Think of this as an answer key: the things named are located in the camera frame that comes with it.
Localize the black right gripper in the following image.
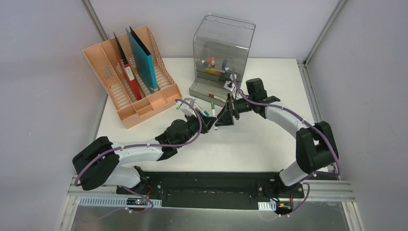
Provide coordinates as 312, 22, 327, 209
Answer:
215, 93, 255, 127

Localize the white marker green cap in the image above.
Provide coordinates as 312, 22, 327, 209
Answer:
211, 103, 218, 131

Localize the white marker dark red cap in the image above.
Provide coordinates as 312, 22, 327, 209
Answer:
208, 94, 226, 103

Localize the dark blue small bottle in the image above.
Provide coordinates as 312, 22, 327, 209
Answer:
221, 59, 228, 70

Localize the red orange small bottle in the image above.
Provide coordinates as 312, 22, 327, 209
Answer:
206, 57, 215, 63

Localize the smoked clear drawer box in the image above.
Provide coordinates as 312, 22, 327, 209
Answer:
189, 13, 256, 107

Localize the teal folder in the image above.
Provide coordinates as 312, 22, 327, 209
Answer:
126, 26, 159, 93

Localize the red folder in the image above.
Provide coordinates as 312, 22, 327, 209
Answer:
114, 33, 142, 101

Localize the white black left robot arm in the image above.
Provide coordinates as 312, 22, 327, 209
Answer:
72, 115, 217, 195

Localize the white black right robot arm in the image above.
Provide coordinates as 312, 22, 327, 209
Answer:
216, 78, 339, 197

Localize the peach plastic file organizer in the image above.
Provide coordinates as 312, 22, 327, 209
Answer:
83, 26, 182, 128

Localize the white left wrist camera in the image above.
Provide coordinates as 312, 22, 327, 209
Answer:
179, 98, 196, 116

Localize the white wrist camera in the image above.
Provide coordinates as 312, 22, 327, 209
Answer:
179, 98, 196, 116
223, 81, 236, 96

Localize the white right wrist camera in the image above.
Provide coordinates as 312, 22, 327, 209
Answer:
223, 81, 236, 96

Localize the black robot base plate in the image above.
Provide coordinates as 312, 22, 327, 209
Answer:
133, 171, 304, 210

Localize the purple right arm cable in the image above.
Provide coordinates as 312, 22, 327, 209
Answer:
231, 67, 342, 220

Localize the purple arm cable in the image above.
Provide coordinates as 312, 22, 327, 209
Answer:
74, 99, 204, 222
231, 67, 342, 220

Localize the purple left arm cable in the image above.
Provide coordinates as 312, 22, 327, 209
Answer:
74, 99, 204, 222

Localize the aluminium frame rail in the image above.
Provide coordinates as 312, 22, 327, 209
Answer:
67, 174, 163, 208

